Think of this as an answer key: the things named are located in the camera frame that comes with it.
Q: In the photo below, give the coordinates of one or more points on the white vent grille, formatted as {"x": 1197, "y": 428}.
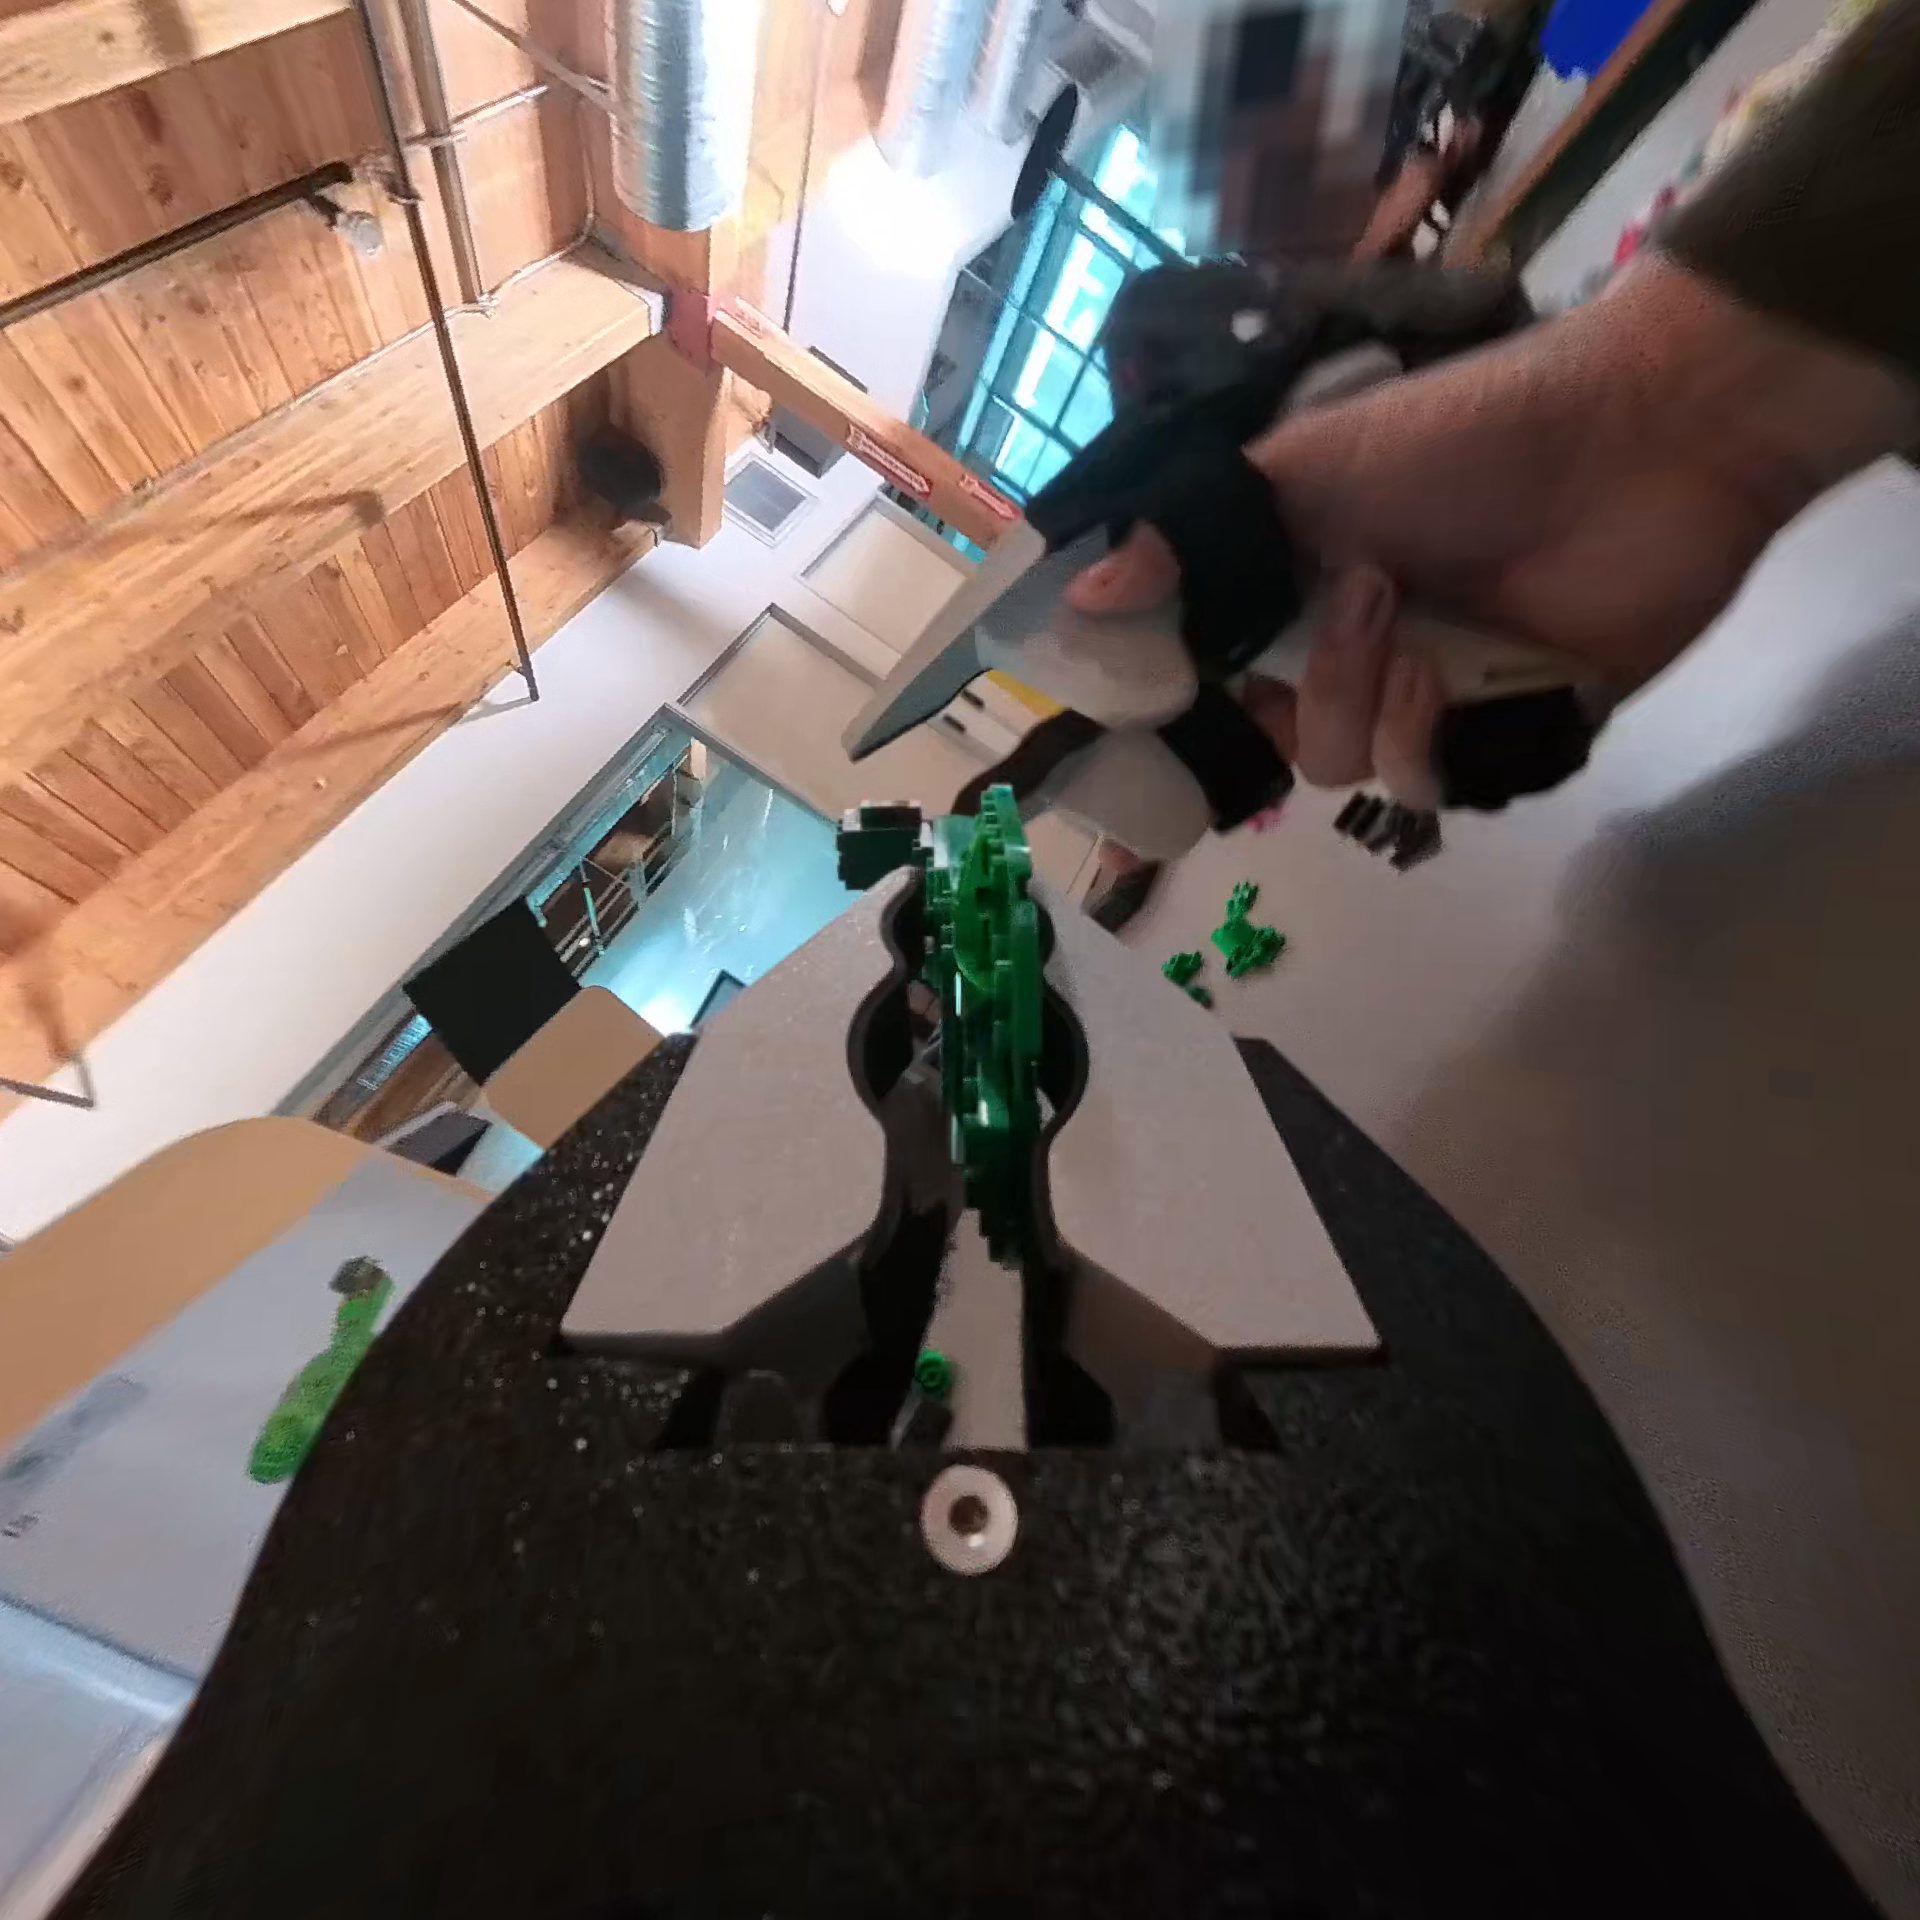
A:
{"x": 771, "y": 495}

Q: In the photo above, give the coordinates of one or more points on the grey desk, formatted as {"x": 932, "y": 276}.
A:
{"x": 1651, "y": 1202}

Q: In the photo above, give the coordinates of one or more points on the person's right hand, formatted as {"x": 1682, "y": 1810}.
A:
{"x": 1530, "y": 480}

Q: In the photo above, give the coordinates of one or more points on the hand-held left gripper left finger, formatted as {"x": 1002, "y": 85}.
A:
{"x": 720, "y": 1186}

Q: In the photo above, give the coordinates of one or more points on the instruction booklet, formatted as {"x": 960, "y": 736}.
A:
{"x": 180, "y": 1440}

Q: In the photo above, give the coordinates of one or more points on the small green brick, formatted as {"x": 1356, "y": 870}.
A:
{"x": 932, "y": 1367}

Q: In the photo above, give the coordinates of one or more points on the hanging metal rod frame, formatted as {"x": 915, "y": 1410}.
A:
{"x": 464, "y": 375}

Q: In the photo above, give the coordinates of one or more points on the black panel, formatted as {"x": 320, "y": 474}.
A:
{"x": 488, "y": 991}

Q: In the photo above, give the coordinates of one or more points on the black ceiling fixture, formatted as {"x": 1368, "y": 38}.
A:
{"x": 623, "y": 474}

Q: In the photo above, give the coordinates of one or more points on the pile of green bricks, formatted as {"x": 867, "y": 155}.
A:
{"x": 1244, "y": 943}

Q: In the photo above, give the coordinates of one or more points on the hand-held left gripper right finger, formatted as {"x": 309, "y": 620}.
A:
{"x": 1200, "y": 1202}

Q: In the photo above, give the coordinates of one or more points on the small wooden board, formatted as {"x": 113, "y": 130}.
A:
{"x": 579, "y": 1072}

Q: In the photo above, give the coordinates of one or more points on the silver ventilation duct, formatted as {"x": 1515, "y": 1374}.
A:
{"x": 674, "y": 107}
{"x": 960, "y": 77}

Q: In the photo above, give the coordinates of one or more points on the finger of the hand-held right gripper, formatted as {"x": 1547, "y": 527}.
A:
{"x": 1109, "y": 676}
{"x": 960, "y": 629}

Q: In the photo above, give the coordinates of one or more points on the person's right forearm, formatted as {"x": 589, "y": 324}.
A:
{"x": 1816, "y": 181}

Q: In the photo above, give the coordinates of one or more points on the dark green brick piece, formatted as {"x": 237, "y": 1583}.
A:
{"x": 882, "y": 844}

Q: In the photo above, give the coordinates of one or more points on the green brick leaf assembly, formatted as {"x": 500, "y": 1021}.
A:
{"x": 991, "y": 1021}

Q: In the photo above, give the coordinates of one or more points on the black brick pieces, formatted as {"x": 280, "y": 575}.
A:
{"x": 1387, "y": 834}

